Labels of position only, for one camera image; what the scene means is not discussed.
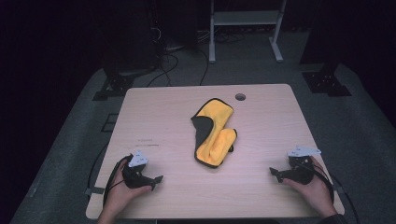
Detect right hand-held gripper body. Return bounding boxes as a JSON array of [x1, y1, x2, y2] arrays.
[[279, 145, 322, 185]]

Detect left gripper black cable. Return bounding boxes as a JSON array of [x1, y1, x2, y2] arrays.
[[102, 154, 134, 208]]

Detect person's right hand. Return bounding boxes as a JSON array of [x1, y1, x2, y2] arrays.
[[283, 156, 338, 218]]

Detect black floor frame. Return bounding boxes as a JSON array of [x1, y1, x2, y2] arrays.
[[100, 113, 120, 133]]

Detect grey tape strip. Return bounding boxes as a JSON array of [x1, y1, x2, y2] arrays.
[[84, 186, 106, 197]]

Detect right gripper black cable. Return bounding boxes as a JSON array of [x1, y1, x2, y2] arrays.
[[295, 160, 361, 224]]

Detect person's left hand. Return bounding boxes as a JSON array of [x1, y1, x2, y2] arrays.
[[100, 157, 153, 217]]

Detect white metal stand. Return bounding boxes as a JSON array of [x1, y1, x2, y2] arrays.
[[208, 0, 288, 64]]

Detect yellow and grey cloth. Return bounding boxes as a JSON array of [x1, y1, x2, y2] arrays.
[[191, 97, 238, 170]]

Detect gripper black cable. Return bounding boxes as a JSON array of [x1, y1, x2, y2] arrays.
[[102, 154, 134, 208], [295, 160, 361, 224]]

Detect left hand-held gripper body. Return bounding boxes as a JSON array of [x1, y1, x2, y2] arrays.
[[121, 150, 152, 189]]

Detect black stand base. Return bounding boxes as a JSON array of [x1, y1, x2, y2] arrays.
[[92, 69, 135, 102], [301, 63, 353, 98]]

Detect black cable beside table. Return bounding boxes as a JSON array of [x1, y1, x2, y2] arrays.
[[87, 141, 110, 200]]

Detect black floor cables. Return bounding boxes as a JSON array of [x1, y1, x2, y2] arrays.
[[146, 46, 210, 88]]

